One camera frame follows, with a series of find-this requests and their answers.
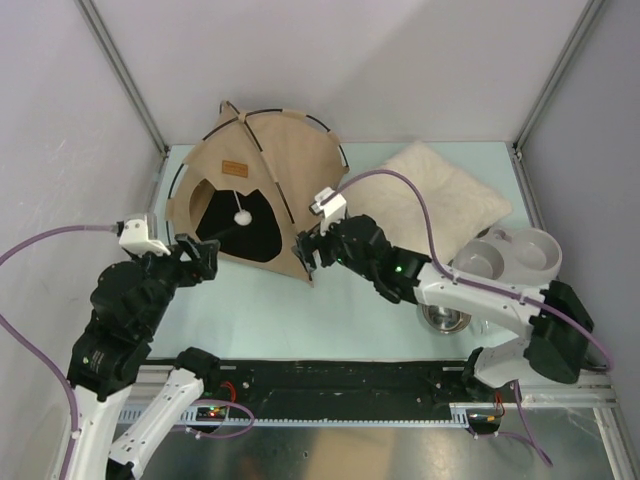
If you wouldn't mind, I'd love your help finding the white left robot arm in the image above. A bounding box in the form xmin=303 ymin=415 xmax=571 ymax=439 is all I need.
xmin=62 ymin=234 xmax=222 ymax=479

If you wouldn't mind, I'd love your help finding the aluminium frame post left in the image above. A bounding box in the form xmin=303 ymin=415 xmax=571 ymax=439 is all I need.
xmin=74 ymin=0 xmax=169 ymax=159

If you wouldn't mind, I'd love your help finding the aluminium frame post right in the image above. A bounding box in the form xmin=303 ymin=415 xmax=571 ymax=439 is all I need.
xmin=512 ymin=0 xmax=609 ymax=159

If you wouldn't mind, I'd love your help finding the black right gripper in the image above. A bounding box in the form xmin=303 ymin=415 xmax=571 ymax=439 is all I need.
xmin=293 ymin=212 xmax=375 ymax=281

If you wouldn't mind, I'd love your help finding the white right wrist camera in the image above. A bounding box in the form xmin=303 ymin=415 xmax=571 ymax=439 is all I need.
xmin=309 ymin=187 xmax=347 ymax=236

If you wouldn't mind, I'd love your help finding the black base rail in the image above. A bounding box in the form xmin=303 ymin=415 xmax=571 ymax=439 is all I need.
xmin=134 ymin=357 xmax=501 ymax=424

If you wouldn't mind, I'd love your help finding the white pompom toy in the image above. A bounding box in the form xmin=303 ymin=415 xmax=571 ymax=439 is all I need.
xmin=234 ymin=209 xmax=253 ymax=227

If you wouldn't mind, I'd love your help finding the tan fabric pet tent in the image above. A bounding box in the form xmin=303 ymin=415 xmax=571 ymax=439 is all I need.
xmin=165 ymin=101 xmax=349 ymax=283

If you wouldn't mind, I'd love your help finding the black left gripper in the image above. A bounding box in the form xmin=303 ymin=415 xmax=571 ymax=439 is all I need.
xmin=130 ymin=230 xmax=220 ymax=334

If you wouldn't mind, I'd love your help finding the cream fluffy cushion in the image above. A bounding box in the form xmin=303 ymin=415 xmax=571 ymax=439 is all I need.
xmin=342 ymin=142 xmax=513 ymax=263

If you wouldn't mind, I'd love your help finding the grey double pet bowl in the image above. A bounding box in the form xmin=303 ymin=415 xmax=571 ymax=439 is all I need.
xmin=452 ymin=227 xmax=563 ymax=286

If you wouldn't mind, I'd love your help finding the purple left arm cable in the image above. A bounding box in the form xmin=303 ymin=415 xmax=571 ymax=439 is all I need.
xmin=0 ymin=223 xmax=121 ymax=476

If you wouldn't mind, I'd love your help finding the stainless steel bowl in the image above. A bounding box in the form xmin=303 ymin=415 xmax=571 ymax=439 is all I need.
xmin=421 ymin=305 xmax=471 ymax=334

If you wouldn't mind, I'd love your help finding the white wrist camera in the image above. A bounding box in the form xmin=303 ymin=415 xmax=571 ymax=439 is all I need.
xmin=309 ymin=187 xmax=347 ymax=236
xmin=118 ymin=212 xmax=171 ymax=256

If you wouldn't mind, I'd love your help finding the clear plastic bottle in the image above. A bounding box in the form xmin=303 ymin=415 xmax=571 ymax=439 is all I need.
xmin=469 ymin=319 xmax=494 ymax=337

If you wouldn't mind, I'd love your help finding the aluminium frame post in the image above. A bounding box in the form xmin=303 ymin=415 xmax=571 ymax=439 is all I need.
xmin=512 ymin=0 xmax=609 ymax=159
xmin=74 ymin=0 xmax=169 ymax=159

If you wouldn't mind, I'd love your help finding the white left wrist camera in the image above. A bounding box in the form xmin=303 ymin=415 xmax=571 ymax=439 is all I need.
xmin=118 ymin=212 xmax=171 ymax=256

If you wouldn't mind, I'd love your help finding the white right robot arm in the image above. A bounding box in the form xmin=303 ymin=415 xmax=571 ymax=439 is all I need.
xmin=292 ymin=215 xmax=594 ymax=401

